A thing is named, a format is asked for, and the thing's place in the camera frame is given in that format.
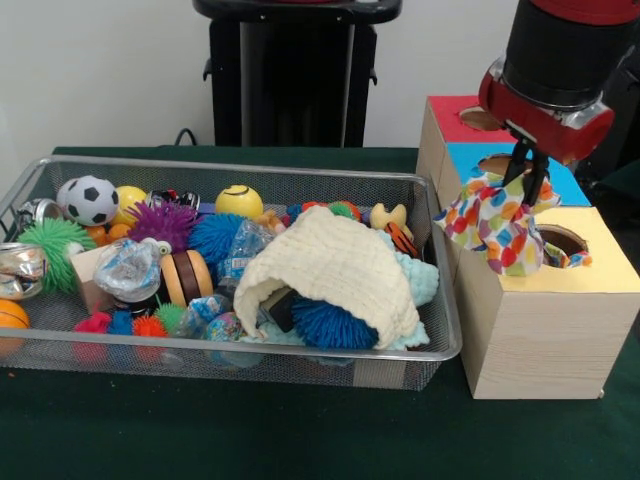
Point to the wooden box with three holes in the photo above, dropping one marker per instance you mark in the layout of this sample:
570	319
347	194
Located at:
540	340

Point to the light blue cloth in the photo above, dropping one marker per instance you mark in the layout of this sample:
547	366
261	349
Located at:
422	275

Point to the shallow silver mesh bin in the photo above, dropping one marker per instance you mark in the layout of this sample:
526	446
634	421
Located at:
150	357

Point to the yellow smiley ball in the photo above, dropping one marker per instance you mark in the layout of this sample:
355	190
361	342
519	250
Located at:
239	201

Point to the green spiky ball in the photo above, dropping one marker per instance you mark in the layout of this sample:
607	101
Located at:
50	240

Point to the polka dot cloth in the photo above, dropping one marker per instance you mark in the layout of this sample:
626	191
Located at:
480	220

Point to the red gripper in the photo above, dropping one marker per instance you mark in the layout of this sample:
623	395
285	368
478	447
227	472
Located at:
540	125

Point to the cream yellow cloth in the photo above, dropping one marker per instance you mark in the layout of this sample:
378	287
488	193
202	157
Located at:
325	250

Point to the purple spiky monster toy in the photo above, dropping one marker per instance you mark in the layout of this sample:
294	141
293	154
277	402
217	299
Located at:
160	220

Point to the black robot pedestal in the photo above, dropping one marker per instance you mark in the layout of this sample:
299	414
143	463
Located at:
290	75

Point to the black and white soccer ball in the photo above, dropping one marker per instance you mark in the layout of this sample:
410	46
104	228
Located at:
92	200

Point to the dark green side table cloth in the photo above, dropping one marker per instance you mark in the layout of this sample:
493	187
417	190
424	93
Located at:
625	190

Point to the colourful knotted cloth toy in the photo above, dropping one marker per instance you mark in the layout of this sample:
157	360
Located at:
575	259

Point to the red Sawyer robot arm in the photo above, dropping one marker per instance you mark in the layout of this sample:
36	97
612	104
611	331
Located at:
560	50

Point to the large blue spiky ball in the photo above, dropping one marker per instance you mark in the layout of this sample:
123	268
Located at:
215	237

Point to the wooden burger toy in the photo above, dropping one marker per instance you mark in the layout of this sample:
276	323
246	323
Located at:
187	277

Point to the dark blue fuzzy ball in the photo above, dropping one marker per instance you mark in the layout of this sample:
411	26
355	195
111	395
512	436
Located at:
335	325

